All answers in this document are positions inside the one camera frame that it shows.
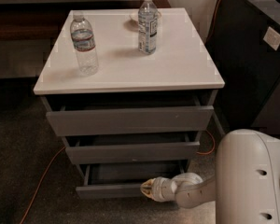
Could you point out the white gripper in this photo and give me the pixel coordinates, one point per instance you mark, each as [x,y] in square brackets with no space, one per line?
[159,188]

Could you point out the grey bottom drawer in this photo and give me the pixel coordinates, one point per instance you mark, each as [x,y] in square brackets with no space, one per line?
[123,180]

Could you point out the grey drawer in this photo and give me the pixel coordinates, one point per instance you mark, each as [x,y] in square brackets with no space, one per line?
[123,180]
[119,148]
[126,112]

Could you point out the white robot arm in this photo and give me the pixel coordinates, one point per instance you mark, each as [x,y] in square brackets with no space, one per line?
[245,187]

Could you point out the grey middle drawer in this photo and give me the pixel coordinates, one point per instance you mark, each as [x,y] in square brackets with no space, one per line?
[119,148]

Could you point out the grey top drawer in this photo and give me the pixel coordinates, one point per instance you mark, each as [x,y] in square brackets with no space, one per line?
[126,112]

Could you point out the white-top grey drawer cabinet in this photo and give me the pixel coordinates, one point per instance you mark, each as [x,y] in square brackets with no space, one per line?
[180,62]

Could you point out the clear bottle red-blue label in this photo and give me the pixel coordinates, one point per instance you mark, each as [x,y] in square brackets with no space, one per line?
[82,37]

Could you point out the clear bottle white cap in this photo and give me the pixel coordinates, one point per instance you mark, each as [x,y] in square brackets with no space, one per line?
[147,27]

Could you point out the dark counter cabinet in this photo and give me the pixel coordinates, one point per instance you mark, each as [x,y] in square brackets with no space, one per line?
[248,65]

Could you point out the dark wooden bench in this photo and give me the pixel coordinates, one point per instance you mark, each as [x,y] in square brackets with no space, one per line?
[45,20]

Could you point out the white wall outlet plate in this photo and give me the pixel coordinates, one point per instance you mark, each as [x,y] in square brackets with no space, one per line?
[272,38]

